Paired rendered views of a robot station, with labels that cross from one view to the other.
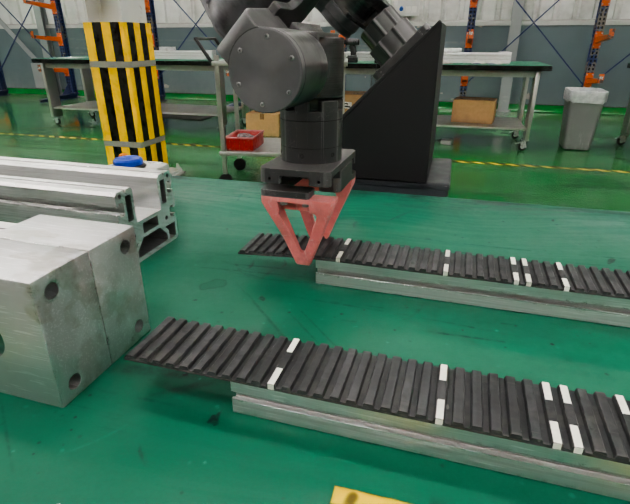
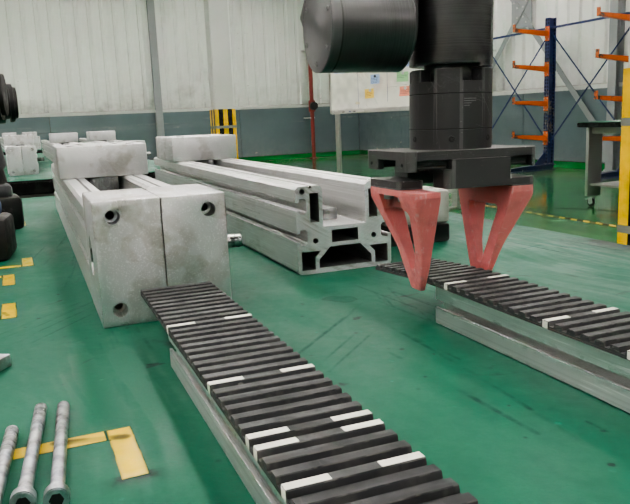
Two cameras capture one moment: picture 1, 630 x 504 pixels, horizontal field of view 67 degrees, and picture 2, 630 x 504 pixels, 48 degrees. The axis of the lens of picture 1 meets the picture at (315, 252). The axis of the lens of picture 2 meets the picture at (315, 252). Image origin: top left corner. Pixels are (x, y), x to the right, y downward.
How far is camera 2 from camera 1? 0.35 m
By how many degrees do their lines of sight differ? 51
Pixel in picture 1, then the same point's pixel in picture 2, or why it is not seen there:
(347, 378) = (221, 344)
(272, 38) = not seen: outside the picture
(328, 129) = (443, 104)
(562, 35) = not seen: outside the picture
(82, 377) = (130, 311)
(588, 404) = (361, 440)
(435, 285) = (553, 351)
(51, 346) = (102, 265)
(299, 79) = (331, 29)
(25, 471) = (35, 344)
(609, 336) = not seen: outside the picture
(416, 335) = (437, 388)
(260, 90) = (315, 48)
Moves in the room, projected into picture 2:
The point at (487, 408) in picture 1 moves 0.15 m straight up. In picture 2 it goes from (267, 401) to (246, 30)
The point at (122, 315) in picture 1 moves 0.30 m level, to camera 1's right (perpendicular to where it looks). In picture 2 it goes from (192, 276) to (520, 373)
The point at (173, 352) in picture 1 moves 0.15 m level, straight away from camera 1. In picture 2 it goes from (167, 298) to (290, 257)
